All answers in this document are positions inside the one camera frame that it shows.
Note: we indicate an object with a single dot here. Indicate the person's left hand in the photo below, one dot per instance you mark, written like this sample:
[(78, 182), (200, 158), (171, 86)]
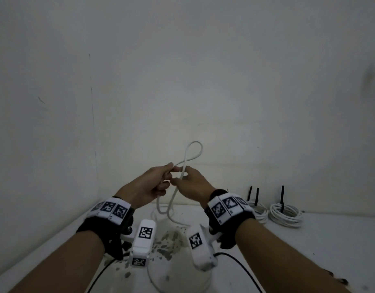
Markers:
[(141, 186)]

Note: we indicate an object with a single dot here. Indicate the person's right hand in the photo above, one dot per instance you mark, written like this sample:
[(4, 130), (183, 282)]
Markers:
[(195, 186)]

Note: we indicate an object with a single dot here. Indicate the person's right thumb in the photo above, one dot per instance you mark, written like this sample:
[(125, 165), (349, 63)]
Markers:
[(178, 180)]

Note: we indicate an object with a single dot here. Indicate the person's left thumb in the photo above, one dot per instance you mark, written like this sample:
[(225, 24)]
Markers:
[(163, 168)]

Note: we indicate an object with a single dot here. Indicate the person's left forearm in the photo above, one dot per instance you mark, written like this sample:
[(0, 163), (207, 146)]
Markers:
[(62, 265)]

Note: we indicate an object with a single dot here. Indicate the person's right forearm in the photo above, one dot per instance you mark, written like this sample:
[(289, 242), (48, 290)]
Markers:
[(282, 262)]

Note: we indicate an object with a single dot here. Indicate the black right wristband with markers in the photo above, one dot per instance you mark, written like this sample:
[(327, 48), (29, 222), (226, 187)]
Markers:
[(233, 221)]

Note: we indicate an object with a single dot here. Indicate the black wristband with markers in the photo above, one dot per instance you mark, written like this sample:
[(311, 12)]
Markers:
[(114, 221), (233, 221)]

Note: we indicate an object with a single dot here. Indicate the black left wristband with markers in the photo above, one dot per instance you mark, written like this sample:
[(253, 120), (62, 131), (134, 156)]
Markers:
[(114, 221)]

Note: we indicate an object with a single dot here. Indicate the white round basin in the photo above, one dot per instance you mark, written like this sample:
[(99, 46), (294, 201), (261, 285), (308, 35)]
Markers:
[(178, 268)]

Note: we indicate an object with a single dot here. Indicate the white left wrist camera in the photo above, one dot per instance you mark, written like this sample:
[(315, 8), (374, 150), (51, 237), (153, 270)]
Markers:
[(143, 241)]

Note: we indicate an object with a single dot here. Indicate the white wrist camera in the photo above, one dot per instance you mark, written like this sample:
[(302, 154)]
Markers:
[(143, 241), (201, 247)]

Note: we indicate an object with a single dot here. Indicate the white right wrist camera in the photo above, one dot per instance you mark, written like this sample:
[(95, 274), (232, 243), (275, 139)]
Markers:
[(201, 247)]

